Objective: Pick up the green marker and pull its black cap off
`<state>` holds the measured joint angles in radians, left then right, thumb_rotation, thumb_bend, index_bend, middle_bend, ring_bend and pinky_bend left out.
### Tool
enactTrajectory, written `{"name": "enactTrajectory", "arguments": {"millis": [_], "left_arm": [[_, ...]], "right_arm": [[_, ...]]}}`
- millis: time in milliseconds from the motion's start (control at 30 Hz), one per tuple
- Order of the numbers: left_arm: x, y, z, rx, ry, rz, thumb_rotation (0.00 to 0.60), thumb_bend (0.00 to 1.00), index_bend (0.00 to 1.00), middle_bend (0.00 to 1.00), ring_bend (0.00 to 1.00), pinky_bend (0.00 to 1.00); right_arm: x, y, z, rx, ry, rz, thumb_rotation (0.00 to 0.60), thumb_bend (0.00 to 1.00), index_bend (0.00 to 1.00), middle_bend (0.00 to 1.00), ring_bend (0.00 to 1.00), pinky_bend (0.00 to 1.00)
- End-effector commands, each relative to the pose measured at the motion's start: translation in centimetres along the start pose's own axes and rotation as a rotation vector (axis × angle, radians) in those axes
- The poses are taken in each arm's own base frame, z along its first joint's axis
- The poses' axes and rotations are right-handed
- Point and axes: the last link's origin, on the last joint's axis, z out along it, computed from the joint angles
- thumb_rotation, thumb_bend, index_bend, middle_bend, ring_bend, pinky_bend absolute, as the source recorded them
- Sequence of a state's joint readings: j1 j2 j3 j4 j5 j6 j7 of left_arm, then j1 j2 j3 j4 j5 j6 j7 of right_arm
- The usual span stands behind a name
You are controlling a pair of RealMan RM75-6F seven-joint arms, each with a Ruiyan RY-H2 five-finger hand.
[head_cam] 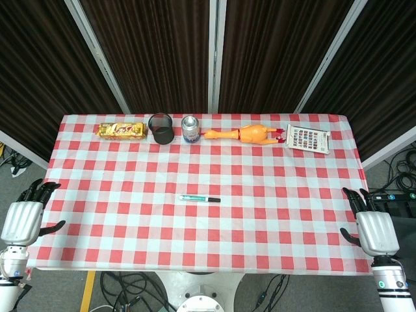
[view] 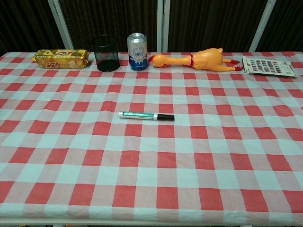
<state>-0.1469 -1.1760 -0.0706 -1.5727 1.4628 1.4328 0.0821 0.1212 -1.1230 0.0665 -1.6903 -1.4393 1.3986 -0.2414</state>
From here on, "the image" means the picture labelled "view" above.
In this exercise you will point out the pen with dark cap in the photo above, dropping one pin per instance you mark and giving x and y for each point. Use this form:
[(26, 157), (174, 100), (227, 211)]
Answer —
[(138, 115)]

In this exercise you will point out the black mesh pen holder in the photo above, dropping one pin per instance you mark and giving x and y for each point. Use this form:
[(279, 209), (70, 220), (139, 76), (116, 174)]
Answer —
[(106, 55)]

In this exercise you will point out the golden snack packet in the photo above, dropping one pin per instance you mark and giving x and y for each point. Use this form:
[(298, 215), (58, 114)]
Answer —
[(62, 59)]

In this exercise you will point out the black pen cap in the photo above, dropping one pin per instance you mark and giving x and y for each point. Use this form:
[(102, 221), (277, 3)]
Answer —
[(166, 117)]

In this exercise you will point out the silver blue drink can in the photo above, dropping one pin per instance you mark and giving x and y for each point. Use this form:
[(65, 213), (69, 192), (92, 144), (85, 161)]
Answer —
[(137, 53)]

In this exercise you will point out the yellow rubber chicken toy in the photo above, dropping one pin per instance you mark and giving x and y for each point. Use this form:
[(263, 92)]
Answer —
[(208, 59)]

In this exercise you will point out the dark partition panel white frame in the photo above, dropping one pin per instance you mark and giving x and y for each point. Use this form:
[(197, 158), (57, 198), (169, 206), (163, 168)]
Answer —
[(208, 21), (23, 23), (288, 23), (106, 19)]

